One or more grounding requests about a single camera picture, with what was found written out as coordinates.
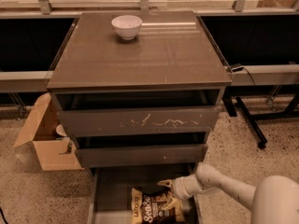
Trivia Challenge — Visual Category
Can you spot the white ceramic bowl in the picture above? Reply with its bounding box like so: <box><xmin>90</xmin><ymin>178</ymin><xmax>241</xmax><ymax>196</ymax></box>
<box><xmin>111</xmin><ymin>15</ymin><xmax>142</xmax><ymax>40</ymax></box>

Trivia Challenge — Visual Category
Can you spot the open cardboard box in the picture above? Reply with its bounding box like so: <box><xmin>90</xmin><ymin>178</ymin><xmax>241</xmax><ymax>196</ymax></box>
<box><xmin>14</xmin><ymin>93</ymin><xmax>82</xmax><ymax>171</ymax></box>

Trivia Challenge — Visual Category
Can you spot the brown chip bag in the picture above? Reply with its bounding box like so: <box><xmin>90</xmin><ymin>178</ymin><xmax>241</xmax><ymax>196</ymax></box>
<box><xmin>131</xmin><ymin>189</ymin><xmax>186</xmax><ymax>224</ymax></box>

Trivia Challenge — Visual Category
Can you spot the black table leg frame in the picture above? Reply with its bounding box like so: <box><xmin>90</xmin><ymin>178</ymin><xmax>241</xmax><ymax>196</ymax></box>
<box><xmin>222</xmin><ymin>91</ymin><xmax>299</xmax><ymax>149</ymax></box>

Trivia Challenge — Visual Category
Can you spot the black power adapter with cable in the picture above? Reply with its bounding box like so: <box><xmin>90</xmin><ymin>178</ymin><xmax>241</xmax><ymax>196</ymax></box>
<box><xmin>227</xmin><ymin>63</ymin><xmax>256</xmax><ymax>86</ymax></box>

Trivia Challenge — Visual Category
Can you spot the grey drawer cabinet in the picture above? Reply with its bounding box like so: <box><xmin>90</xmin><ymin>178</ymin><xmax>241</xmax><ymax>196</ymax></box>
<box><xmin>46</xmin><ymin>10</ymin><xmax>233</xmax><ymax>224</ymax></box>

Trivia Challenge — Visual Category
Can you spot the middle grey drawer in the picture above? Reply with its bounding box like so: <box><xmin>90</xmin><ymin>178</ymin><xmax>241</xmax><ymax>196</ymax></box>
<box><xmin>75</xmin><ymin>132</ymin><xmax>207</xmax><ymax>168</ymax></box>

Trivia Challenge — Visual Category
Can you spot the grey drawer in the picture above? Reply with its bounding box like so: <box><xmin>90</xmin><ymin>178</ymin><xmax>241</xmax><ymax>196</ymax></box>
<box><xmin>75</xmin><ymin>132</ymin><xmax>207</xmax><ymax>168</ymax></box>
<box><xmin>52</xmin><ymin>89</ymin><xmax>222</xmax><ymax>137</ymax></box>
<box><xmin>87</xmin><ymin>164</ymin><xmax>194</xmax><ymax>224</ymax></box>

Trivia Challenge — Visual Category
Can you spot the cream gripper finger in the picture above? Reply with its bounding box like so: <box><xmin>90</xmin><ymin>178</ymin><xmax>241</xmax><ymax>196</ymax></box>
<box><xmin>161</xmin><ymin>194</ymin><xmax>182</xmax><ymax>211</ymax></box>
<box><xmin>157</xmin><ymin>179</ymin><xmax>173</xmax><ymax>189</ymax></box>

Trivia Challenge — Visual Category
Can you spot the top grey drawer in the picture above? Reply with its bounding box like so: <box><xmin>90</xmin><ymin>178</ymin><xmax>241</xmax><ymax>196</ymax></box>
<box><xmin>52</xmin><ymin>89</ymin><xmax>222</xmax><ymax>137</ymax></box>

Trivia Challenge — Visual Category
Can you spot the bottom grey drawer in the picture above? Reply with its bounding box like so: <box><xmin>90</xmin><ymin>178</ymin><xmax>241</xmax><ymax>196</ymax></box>
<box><xmin>87</xmin><ymin>164</ymin><xmax>194</xmax><ymax>224</ymax></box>

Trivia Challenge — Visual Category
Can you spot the white cup in box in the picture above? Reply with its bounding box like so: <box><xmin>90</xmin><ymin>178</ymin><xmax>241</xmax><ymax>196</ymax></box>
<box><xmin>55</xmin><ymin>124</ymin><xmax>67</xmax><ymax>137</ymax></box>

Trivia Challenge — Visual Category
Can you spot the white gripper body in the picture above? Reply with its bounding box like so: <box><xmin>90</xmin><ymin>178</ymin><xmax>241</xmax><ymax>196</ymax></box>
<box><xmin>172</xmin><ymin>175</ymin><xmax>206</xmax><ymax>200</ymax></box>

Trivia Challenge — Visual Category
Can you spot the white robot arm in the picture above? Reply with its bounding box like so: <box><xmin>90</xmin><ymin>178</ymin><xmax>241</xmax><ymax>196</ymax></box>
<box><xmin>158</xmin><ymin>162</ymin><xmax>299</xmax><ymax>224</ymax></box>

